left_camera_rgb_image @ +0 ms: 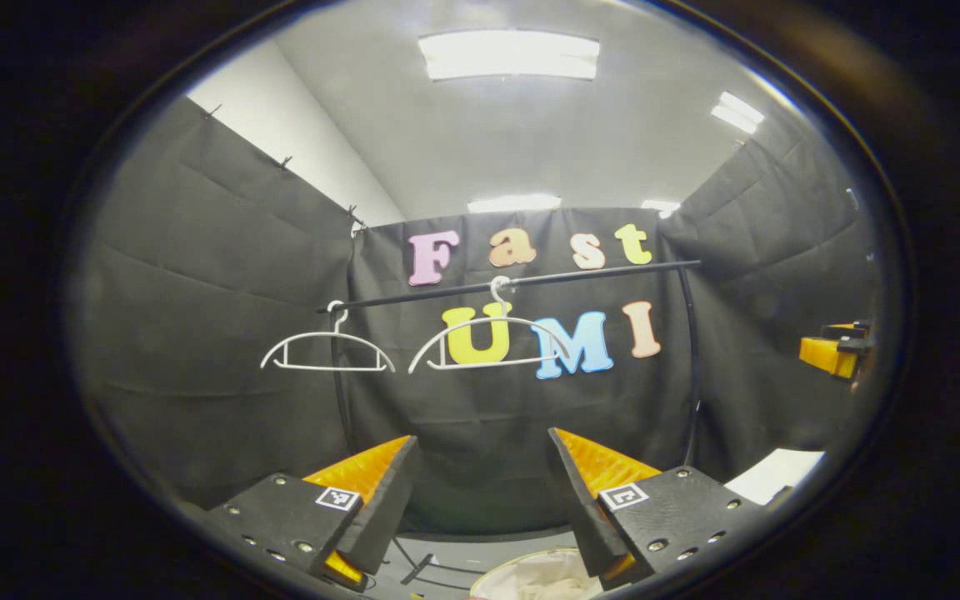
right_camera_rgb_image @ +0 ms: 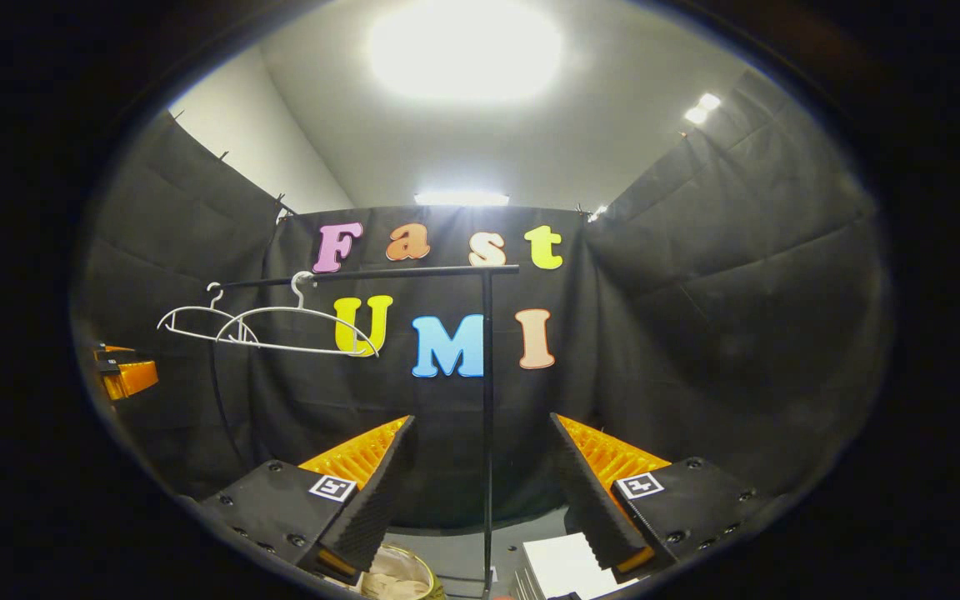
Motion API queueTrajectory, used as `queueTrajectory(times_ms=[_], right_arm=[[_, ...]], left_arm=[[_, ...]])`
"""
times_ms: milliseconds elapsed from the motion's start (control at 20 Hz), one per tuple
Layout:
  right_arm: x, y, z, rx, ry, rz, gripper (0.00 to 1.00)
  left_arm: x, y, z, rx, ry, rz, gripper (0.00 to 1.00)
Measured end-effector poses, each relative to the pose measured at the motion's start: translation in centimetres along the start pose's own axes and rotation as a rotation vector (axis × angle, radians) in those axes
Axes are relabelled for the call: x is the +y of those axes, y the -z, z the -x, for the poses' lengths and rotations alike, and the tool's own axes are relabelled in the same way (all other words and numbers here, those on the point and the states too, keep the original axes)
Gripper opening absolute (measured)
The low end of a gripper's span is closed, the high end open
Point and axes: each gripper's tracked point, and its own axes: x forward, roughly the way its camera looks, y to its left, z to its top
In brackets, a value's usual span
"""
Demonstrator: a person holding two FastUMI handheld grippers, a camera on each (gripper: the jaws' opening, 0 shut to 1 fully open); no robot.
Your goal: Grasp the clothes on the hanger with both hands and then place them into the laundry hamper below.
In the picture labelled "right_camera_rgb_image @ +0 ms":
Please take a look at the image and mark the black metal clothes rack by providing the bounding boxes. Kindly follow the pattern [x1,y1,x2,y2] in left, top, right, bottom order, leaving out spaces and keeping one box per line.
[209,265,521,599]

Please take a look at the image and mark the white flat board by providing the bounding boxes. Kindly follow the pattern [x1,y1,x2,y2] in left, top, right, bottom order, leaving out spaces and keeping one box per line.
[520,533,639,600]

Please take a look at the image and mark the black backdrop cloth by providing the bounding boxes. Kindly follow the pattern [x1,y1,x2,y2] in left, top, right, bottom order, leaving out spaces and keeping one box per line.
[72,67,893,534]

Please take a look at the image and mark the white plastic hanger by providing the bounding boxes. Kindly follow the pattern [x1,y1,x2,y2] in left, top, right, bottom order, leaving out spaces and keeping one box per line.
[157,282,261,344]
[215,271,381,358]

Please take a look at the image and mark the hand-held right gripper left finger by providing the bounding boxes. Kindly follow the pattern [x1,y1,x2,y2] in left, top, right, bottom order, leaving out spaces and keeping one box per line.
[197,415,417,584]

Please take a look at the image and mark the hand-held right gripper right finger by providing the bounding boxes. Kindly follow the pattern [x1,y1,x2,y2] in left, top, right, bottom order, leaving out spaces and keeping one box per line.
[549,412,773,576]

